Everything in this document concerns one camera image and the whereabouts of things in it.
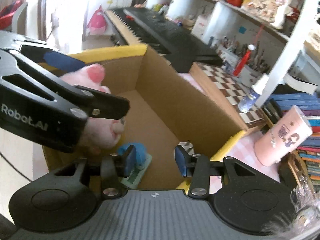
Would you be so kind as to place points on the black electronic keyboard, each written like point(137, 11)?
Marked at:
point(160, 27)

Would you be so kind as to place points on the wooden bookshelf with white frame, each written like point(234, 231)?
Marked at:
point(282, 60)

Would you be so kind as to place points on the white pen cup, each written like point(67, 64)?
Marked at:
point(228, 53)
point(252, 72)

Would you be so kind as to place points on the white charger plug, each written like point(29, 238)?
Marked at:
point(187, 147)

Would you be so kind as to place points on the white box with red label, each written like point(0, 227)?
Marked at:
point(200, 26)

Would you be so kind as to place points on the blue plastic bag roll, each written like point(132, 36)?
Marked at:
point(140, 152)

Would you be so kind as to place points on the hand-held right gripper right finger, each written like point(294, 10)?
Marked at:
point(181, 161)

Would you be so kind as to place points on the white cubby shelf unit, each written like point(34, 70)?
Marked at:
point(225, 15)

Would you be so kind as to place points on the row of leaning books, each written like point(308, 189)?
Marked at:
point(310, 140)

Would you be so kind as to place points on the pink plastic bag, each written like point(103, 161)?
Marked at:
point(96, 22)

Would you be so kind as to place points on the wooden chess board box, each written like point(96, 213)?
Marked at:
point(225, 85)

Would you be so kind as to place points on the grey chair with red jacket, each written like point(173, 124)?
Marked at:
point(11, 15)

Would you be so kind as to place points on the red tassel ornament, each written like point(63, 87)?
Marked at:
point(242, 62)

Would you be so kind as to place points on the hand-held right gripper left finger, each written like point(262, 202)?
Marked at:
point(130, 161)

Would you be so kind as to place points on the floral decorative plaque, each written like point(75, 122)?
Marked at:
point(267, 2)

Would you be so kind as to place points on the black cover book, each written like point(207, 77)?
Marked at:
point(300, 81)

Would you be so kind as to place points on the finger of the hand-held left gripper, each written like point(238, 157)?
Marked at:
point(105, 103)
point(62, 61)

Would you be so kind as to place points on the pink plush pig toy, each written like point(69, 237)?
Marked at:
point(100, 135)

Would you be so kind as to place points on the yellow cardboard box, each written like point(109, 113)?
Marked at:
point(162, 105)

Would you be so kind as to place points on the pink cartoon tumbler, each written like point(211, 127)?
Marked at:
point(280, 140)

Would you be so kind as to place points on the green crocodile stapler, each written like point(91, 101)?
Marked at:
point(138, 175)

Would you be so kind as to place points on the fuzzy sparkly trinket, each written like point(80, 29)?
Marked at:
point(300, 212)

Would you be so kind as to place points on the white spray bottle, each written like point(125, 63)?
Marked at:
point(247, 101)

